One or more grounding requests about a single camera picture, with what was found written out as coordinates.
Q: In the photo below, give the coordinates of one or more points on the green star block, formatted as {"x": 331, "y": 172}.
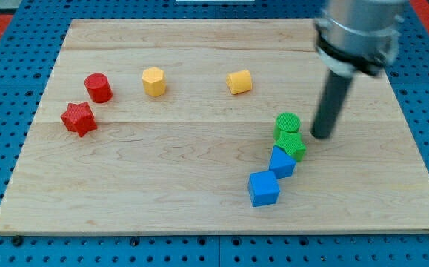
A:
{"x": 292, "y": 145}

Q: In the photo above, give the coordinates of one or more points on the red cylinder block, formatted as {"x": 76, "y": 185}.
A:
{"x": 98, "y": 87}

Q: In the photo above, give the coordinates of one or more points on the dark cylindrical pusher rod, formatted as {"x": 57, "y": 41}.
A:
{"x": 330, "y": 105}

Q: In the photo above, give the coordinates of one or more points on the blue cube block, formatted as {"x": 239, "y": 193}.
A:
{"x": 263, "y": 188}

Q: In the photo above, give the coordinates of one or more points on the yellow hexagon block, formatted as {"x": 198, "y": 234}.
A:
{"x": 154, "y": 81}

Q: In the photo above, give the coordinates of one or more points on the blue triangle block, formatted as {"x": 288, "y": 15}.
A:
{"x": 281, "y": 164}

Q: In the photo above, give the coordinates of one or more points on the green cylinder block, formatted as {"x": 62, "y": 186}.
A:
{"x": 287, "y": 122}

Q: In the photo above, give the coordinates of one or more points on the yellow cylinder block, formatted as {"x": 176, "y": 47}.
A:
{"x": 239, "y": 82}

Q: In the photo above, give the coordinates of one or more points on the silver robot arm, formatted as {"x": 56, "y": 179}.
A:
{"x": 359, "y": 35}

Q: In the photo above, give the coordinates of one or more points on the wooden board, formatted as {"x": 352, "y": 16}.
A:
{"x": 179, "y": 163}

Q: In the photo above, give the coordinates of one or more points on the red star block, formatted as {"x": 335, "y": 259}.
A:
{"x": 79, "y": 118}

